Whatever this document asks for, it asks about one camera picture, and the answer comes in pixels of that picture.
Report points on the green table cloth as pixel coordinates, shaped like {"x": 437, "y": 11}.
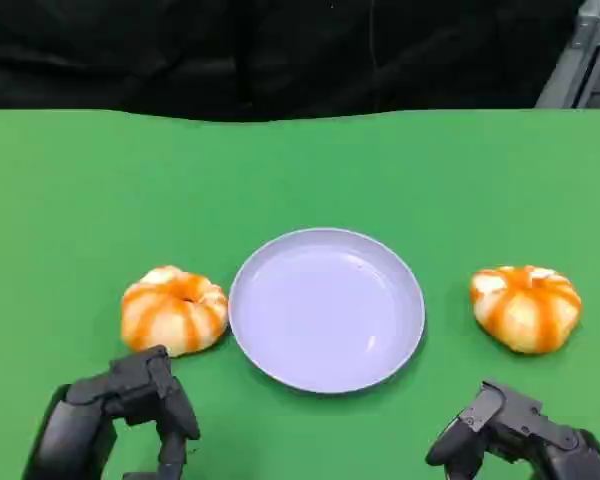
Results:
{"x": 300, "y": 175}

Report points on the grey metal frame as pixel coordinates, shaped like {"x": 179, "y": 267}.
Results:
{"x": 580, "y": 65}

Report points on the lilac plate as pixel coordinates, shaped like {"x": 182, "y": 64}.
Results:
{"x": 325, "y": 310}

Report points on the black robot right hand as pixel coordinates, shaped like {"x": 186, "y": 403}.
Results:
{"x": 515, "y": 415}

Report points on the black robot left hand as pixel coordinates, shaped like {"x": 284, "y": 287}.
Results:
{"x": 145, "y": 385}

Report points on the orange and white bread roll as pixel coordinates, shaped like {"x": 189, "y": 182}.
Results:
{"x": 170, "y": 315}
{"x": 525, "y": 310}

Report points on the black backdrop cloth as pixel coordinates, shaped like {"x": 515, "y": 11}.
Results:
{"x": 180, "y": 50}

